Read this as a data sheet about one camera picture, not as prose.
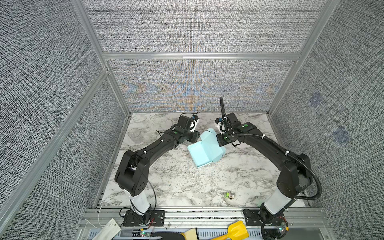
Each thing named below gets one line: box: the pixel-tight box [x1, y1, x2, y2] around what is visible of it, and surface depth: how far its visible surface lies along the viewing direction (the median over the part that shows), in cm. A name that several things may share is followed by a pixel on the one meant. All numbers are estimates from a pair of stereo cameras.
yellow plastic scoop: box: [210, 220, 249, 240], surface depth 71 cm
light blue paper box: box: [187, 128, 227, 168], surface depth 96 cm
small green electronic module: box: [224, 191, 235, 199], surface depth 80 cm
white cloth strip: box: [92, 218, 122, 240], surface depth 70 cm
